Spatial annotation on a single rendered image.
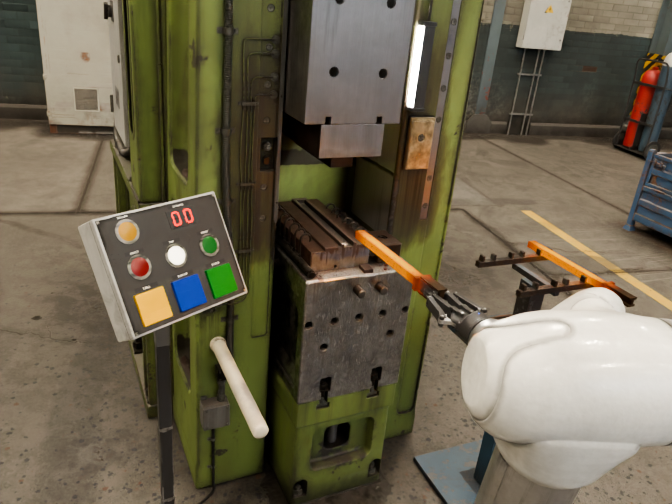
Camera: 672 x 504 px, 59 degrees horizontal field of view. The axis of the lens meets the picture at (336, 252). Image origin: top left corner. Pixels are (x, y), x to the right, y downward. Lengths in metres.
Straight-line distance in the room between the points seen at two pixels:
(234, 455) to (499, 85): 7.30
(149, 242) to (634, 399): 1.11
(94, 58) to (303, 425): 5.54
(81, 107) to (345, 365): 5.57
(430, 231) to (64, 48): 5.46
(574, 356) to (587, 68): 9.05
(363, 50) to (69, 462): 1.82
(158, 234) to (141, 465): 1.24
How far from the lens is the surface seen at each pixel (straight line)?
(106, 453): 2.57
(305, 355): 1.88
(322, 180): 2.26
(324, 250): 1.80
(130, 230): 1.43
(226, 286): 1.53
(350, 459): 2.28
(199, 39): 1.67
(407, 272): 1.51
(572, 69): 9.44
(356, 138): 1.71
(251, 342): 2.03
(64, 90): 7.11
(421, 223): 2.11
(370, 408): 2.15
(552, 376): 0.59
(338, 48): 1.64
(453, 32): 1.99
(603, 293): 1.28
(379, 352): 2.01
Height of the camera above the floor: 1.71
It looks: 24 degrees down
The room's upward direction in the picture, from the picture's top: 6 degrees clockwise
